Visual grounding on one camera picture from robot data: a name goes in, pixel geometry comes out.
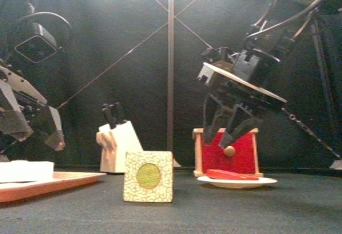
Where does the white wooden knife block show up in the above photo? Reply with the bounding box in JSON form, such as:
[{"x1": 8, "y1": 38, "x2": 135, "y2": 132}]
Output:
[{"x1": 95, "y1": 120, "x2": 145, "y2": 174}]

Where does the white round plate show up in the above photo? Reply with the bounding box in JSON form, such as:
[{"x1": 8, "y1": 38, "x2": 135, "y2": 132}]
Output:
[{"x1": 196, "y1": 175, "x2": 279, "y2": 190}]

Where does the cream box with green oval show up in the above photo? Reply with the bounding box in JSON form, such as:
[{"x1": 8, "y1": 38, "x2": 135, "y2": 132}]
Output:
[{"x1": 121, "y1": 150, "x2": 175, "y2": 204}]

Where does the red toy food slice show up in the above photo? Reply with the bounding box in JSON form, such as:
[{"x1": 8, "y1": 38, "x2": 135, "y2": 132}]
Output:
[{"x1": 204, "y1": 168, "x2": 260, "y2": 181}]

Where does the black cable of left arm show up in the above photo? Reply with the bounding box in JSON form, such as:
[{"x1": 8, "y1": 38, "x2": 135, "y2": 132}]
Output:
[{"x1": 17, "y1": 11, "x2": 73, "y2": 46}]

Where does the diagonal metal frame strut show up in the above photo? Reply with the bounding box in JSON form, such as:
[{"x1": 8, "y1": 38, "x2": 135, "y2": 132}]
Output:
[{"x1": 279, "y1": 107, "x2": 342, "y2": 161}]

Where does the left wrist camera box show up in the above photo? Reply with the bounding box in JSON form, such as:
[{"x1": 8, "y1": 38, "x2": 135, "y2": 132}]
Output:
[{"x1": 12, "y1": 22, "x2": 60, "y2": 64}]

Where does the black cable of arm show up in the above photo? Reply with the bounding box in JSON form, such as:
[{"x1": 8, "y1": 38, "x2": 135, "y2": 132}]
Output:
[
  {"x1": 243, "y1": 0, "x2": 338, "y2": 44},
  {"x1": 17, "y1": 11, "x2": 73, "y2": 46}
]

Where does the vertical metal frame pole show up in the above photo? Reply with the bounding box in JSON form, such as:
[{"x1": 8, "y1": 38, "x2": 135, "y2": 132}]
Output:
[{"x1": 165, "y1": 0, "x2": 176, "y2": 152}]

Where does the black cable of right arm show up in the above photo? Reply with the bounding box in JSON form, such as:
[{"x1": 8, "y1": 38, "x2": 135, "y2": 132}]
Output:
[{"x1": 243, "y1": 0, "x2": 338, "y2": 44}]

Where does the red wooden toy cabinet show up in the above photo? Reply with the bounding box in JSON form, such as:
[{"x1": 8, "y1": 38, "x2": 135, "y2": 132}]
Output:
[{"x1": 191, "y1": 127, "x2": 264, "y2": 178}]

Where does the black toy knife handle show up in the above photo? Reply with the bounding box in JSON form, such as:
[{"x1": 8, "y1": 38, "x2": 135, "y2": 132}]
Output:
[{"x1": 100, "y1": 103, "x2": 117, "y2": 130}]

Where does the white rectangular block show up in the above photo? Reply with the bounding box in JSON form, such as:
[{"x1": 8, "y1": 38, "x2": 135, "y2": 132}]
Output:
[{"x1": 0, "y1": 159, "x2": 56, "y2": 184}]

